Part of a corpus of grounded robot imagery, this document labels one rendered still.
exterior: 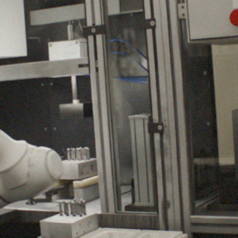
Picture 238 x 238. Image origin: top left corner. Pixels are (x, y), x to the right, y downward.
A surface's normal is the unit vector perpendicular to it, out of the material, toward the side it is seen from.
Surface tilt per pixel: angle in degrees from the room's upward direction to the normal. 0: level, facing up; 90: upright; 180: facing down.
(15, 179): 114
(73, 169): 89
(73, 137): 90
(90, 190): 90
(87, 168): 90
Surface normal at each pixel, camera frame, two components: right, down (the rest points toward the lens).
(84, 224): 0.87, -0.04
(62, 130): -0.49, 0.08
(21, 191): -0.15, 0.67
